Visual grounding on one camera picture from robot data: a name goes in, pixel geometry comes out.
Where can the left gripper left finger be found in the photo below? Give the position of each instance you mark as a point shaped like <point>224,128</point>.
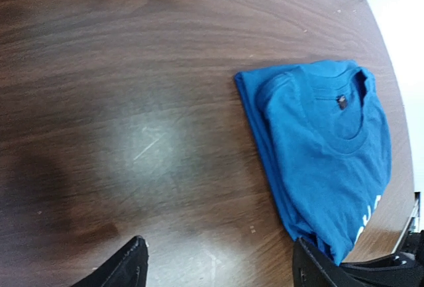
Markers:
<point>126,268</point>

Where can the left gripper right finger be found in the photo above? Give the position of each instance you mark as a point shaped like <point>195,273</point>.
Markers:
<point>310,267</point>

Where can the blue t-shirt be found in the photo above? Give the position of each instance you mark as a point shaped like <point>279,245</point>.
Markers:
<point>324,142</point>

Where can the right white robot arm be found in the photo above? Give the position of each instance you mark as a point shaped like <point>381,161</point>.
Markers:
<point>402,268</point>

